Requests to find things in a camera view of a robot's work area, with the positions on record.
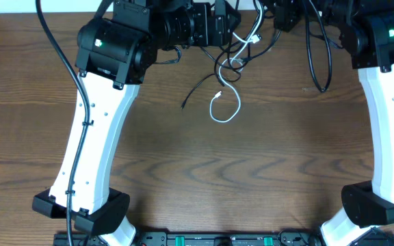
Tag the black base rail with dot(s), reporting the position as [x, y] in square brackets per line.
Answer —
[287, 238]

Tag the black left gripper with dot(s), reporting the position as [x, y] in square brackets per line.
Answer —
[207, 35]

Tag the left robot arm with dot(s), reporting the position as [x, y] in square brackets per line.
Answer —
[115, 49]

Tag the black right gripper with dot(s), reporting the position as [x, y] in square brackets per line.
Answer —
[284, 13]

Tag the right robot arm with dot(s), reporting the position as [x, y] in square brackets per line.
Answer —
[367, 34]

